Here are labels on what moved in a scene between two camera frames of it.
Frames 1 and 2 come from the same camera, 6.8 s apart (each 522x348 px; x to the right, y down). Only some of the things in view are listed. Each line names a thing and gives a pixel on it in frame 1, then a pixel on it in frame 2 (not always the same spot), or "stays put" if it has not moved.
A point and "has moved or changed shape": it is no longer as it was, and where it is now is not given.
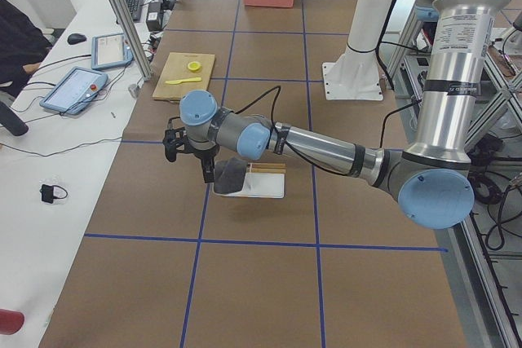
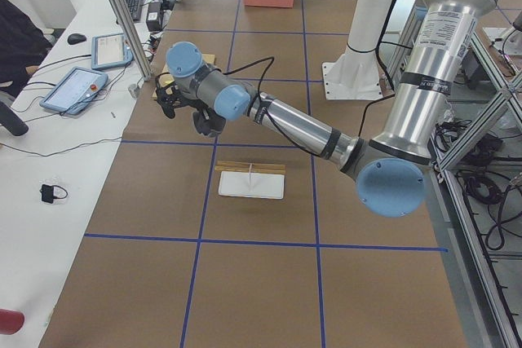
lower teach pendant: x=109 y=51 stays put
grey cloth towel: x=229 y=174 has moved or changed shape
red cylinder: x=11 y=321 stays put
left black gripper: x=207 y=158 -> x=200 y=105
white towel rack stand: x=263 y=180 stays put
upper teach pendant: x=75 y=91 stays put
